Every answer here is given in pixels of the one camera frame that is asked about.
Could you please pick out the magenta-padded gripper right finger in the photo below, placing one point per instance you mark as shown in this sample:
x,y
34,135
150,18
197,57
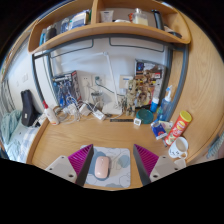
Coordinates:
x,y
161,166

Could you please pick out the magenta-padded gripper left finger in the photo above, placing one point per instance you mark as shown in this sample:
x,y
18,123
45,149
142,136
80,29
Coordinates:
x,y
62,165

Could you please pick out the pink computer mouse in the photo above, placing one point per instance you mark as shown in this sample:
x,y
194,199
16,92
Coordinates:
x,y
102,166

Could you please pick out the grey blue patterned mouse pad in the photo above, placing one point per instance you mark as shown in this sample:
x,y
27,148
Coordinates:
x,y
120,173

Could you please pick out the clear plastic cup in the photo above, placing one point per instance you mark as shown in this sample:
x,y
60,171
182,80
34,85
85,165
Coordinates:
x,y
180,163

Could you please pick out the white mug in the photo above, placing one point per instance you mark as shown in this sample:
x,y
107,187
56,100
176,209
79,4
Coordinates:
x,y
178,148

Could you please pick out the blue snack packet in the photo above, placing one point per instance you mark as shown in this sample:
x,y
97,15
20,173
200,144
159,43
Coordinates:
x,y
160,130

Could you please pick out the red yellow chips can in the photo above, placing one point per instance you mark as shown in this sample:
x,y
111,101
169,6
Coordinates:
x,y
178,128

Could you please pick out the blue white plaid quilt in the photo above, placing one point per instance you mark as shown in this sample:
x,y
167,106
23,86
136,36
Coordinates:
x,y
21,143

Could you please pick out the white red-pump lotion bottle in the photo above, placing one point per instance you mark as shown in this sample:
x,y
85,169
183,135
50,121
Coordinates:
x,y
51,116

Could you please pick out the white adapter box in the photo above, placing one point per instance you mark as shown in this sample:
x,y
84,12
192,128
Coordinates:
x,y
39,120

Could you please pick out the small white cube clock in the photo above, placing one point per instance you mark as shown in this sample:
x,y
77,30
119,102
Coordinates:
x,y
137,121

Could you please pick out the teal round container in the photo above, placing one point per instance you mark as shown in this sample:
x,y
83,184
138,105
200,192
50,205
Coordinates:
x,y
145,116

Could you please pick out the blue spray bottle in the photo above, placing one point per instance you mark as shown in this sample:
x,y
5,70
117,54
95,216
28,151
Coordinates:
x,y
165,111

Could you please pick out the striped teal cloth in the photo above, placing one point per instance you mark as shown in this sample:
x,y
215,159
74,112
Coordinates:
x,y
216,145

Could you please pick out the small blue white-capped bottle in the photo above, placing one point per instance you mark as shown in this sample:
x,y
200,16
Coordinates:
x,y
154,106

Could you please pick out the black ruler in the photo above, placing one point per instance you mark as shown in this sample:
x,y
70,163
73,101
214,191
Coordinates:
x,y
121,120

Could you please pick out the white power strip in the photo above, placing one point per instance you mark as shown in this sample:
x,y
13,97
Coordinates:
x,y
99,115

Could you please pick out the black bag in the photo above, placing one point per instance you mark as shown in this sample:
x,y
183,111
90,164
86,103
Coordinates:
x,y
28,110

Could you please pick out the teal knitted blanket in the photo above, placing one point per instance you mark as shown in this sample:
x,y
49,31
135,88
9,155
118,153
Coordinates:
x,y
9,125

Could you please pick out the tan robot figure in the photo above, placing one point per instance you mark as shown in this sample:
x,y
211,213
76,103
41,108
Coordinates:
x,y
131,98

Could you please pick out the white desk lamp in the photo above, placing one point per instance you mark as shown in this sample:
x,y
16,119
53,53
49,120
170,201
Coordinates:
x,y
111,108

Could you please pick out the blue robot model kit box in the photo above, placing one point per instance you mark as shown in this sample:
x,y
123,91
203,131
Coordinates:
x,y
65,88

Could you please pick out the colourful model kit box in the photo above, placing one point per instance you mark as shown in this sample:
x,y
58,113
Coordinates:
x,y
151,71

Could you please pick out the wooden shelf unit with items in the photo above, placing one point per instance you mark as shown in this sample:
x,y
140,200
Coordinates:
x,y
110,28

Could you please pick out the white wall outlet plate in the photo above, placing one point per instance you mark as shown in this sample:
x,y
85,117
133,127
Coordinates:
x,y
87,80

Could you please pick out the white wall switch plate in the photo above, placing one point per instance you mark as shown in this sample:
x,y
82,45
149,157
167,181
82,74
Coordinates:
x,y
25,77

